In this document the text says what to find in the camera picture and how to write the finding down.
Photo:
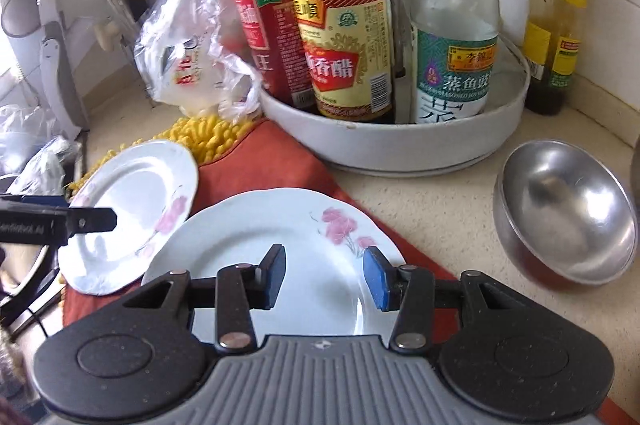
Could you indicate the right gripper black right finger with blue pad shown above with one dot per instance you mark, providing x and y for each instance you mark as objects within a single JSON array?
[{"x": 492, "y": 347}]

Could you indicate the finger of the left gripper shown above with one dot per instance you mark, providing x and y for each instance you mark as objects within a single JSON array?
[{"x": 90, "y": 220}]

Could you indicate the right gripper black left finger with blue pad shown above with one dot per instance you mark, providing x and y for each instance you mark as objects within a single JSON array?
[{"x": 149, "y": 351}]

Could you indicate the small white floral plate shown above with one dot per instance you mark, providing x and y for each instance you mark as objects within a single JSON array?
[{"x": 151, "y": 188}]

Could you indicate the steel bowl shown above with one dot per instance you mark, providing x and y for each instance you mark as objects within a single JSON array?
[{"x": 562, "y": 217}]

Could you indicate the yellow chenille mitt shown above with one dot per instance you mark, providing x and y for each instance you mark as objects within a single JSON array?
[{"x": 208, "y": 138}]

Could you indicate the red cloth mat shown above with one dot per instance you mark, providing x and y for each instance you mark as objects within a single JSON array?
[{"x": 266, "y": 157}]

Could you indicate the clear plastic bag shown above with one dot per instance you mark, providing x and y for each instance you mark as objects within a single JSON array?
[{"x": 193, "y": 55}]

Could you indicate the white two-tier turntable rack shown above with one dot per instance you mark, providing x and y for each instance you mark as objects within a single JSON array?
[{"x": 410, "y": 150}]

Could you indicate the green-yellow label oil bottle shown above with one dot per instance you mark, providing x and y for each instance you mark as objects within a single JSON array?
[{"x": 552, "y": 41}]

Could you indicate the purple-label clear sauce bottle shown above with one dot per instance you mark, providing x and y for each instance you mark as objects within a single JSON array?
[{"x": 454, "y": 48}]

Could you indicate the yellow-cap vinegar bottle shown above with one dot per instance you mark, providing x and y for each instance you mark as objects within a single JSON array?
[{"x": 349, "y": 54}]

